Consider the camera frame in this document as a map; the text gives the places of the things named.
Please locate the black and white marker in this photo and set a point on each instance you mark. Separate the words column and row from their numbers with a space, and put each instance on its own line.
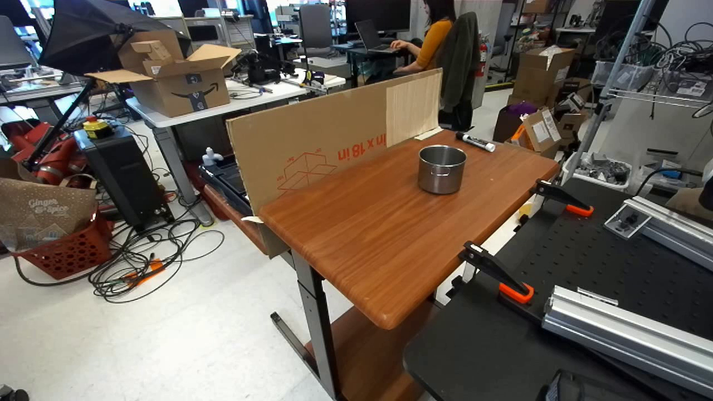
column 474, row 144

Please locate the cardboard panel with red print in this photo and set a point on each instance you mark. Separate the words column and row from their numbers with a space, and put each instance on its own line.
column 311, row 141

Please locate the brown wooden side table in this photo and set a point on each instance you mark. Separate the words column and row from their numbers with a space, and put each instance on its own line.
column 257, row 237

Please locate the light plywood board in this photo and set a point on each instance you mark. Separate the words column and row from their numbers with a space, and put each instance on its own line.
column 413, row 104

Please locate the white desk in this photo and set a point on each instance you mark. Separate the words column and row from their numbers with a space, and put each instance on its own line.
column 258, row 93

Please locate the white spray bottle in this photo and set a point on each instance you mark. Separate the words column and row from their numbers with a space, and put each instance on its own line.
column 212, row 157

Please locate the brown wooden lower panel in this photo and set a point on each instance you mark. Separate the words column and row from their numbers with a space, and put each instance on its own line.
column 369, row 358

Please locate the office chair with dark jacket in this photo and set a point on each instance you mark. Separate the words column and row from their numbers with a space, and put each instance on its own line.
column 459, row 67

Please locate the grey mesh office chair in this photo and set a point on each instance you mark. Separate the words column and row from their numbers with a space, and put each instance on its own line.
column 316, row 35

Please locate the purple bag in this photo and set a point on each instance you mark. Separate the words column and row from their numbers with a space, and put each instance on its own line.
column 509, row 120

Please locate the person in yellow shirt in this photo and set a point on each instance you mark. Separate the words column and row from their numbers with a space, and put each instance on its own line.
column 434, row 42

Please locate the black computer monitor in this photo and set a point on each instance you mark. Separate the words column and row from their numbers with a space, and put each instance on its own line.
column 379, row 14

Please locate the small cardboard box with label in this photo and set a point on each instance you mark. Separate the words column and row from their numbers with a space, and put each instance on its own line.
column 542, row 132

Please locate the open cardboard box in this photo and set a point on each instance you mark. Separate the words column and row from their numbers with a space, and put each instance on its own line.
column 186, row 91

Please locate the orange power plug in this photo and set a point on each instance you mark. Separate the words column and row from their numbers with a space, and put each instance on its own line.
column 148, row 269

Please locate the large closed cardboard box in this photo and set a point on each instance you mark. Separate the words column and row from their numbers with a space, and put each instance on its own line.
column 542, row 75

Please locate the black computer tower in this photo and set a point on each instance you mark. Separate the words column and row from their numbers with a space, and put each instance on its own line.
column 123, row 180

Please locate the black perforated breadboard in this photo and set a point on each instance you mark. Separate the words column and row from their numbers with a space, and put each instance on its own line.
column 593, row 260

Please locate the yellow red emergency stop button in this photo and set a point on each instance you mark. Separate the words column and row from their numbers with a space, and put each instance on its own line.
column 95, row 127

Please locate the red plastic basket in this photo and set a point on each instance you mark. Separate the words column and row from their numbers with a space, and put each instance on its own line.
column 70, row 258

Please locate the grey diagonal metal pole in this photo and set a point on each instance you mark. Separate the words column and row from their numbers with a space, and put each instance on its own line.
column 619, row 67

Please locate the red machine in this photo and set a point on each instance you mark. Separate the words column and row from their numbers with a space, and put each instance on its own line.
column 51, row 160

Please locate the brown paper bag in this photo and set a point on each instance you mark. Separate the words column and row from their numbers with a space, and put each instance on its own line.
column 45, row 212

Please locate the black softbox light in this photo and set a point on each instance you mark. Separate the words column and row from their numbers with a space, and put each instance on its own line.
column 81, row 37

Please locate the cluttered equipment shelf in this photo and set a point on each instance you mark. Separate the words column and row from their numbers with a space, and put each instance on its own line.
column 669, row 67

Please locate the grey cluttered desk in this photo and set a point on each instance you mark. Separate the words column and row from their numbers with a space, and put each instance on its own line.
column 35, row 91

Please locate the black laptop screen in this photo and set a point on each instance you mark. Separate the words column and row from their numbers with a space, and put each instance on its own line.
column 11, row 45

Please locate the grey metal bracket plate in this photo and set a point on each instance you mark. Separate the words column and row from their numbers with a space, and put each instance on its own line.
column 627, row 222

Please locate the aluminium extrusion rail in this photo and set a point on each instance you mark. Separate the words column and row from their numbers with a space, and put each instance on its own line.
column 679, row 230
column 631, row 335

